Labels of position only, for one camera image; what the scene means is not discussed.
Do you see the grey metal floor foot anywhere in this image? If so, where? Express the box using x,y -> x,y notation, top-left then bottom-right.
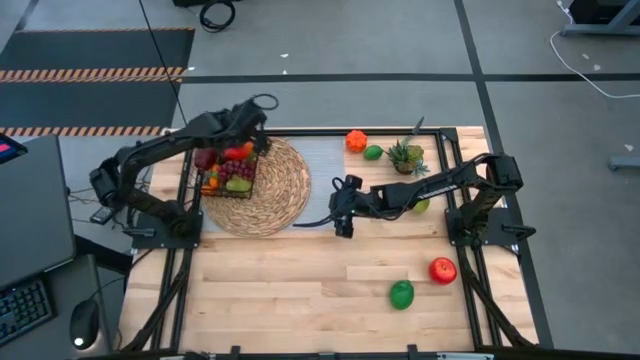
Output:
607,154 -> 640,172

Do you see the red grape bunch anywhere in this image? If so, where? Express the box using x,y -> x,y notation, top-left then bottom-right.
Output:
219,158 -> 257,182

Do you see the red orange mango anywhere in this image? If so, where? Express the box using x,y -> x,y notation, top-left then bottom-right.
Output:
222,141 -> 256,162

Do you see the black power adapter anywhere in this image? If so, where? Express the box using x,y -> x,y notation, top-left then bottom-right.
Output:
90,205 -> 115,225

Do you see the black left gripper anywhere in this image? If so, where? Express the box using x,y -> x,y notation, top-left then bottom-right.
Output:
219,97 -> 274,157

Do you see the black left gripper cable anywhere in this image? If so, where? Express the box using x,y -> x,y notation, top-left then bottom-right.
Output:
251,93 -> 280,112

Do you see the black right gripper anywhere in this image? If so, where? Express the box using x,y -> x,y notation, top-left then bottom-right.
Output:
327,173 -> 376,240

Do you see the white floor cable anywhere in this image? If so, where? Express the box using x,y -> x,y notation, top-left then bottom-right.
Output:
548,0 -> 640,100

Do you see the round green fruit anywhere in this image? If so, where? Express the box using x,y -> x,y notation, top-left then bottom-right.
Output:
389,279 -> 416,311

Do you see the black device red screen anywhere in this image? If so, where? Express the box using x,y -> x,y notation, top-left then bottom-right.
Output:
0,132 -> 30,165

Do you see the potted succulent plant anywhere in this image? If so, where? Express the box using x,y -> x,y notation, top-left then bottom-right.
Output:
384,116 -> 431,179

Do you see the grey rectangular placemat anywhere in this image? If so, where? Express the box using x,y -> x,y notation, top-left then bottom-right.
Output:
284,137 -> 350,233

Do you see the black backlit keyboard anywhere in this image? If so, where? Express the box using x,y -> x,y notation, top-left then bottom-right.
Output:
0,276 -> 56,347

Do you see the round woven placemat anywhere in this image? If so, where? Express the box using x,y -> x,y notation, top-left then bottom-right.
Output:
202,135 -> 312,239

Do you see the black computer mouse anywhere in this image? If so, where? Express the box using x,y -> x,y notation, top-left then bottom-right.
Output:
68,298 -> 101,351

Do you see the black cabinet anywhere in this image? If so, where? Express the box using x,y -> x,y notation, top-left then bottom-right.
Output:
569,0 -> 632,25

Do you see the dark grey monitor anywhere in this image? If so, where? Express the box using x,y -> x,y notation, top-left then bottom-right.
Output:
0,133 -> 77,291

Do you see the black aluminium rig frame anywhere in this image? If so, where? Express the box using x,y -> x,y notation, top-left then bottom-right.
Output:
119,125 -> 541,360

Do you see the black wire basket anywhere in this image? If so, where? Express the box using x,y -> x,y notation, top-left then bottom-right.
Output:
192,134 -> 259,200

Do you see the grey metal stand leg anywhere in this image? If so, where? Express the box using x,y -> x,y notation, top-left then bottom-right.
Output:
559,0 -> 640,39

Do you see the dark red apple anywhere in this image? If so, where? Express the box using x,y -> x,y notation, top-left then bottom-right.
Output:
193,147 -> 219,172

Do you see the grey desk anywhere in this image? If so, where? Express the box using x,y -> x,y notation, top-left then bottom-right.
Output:
0,252 -> 126,360

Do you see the bright red apple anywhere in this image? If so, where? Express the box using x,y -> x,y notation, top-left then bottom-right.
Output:
428,256 -> 459,286

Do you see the coiled black cable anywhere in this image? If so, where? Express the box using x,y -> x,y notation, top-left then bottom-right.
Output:
198,0 -> 237,34

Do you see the thin black floor cable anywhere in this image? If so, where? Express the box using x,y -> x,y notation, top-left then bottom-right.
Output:
137,0 -> 182,119

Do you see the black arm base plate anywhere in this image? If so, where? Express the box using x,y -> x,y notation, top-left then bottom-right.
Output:
444,207 -> 537,247
122,209 -> 204,250

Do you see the black hazard-striped floor mat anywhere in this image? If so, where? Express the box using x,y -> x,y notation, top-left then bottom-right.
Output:
0,27 -> 196,137

